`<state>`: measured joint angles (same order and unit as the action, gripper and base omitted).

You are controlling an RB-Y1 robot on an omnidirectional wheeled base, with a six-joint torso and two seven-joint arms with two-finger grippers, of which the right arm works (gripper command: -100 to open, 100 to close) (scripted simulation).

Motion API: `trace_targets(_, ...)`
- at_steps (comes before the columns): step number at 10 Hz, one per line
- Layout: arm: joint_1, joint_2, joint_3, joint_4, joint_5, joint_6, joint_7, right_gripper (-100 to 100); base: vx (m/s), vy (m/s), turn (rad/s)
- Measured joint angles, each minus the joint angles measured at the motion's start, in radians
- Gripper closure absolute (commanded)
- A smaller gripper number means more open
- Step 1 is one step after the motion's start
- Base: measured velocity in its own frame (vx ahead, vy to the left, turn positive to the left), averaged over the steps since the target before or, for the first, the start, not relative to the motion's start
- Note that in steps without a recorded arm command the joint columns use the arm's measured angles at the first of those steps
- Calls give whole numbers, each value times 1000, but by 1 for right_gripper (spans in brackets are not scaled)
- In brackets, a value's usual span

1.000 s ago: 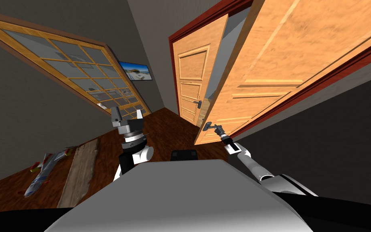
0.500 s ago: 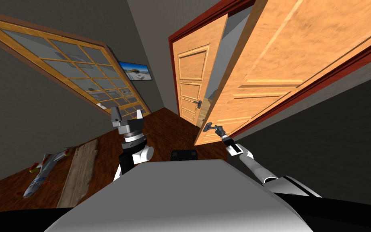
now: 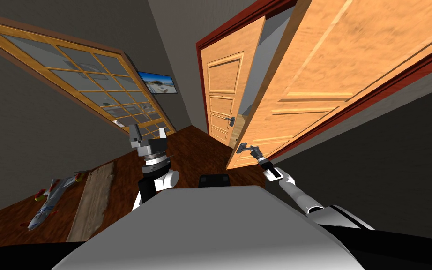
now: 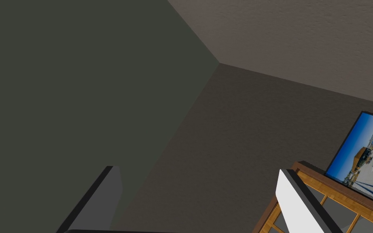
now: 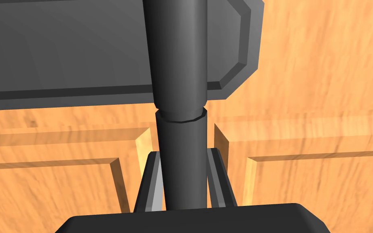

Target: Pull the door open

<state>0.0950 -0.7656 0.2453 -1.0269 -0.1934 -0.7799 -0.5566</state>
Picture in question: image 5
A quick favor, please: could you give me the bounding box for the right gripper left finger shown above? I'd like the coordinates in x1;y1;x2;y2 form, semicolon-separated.
133;150;165;213

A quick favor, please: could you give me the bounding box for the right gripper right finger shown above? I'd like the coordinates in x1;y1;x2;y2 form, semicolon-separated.
206;148;238;208

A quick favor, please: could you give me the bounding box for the wooden panelled door leaf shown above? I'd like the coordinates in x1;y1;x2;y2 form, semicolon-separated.
0;0;373;233

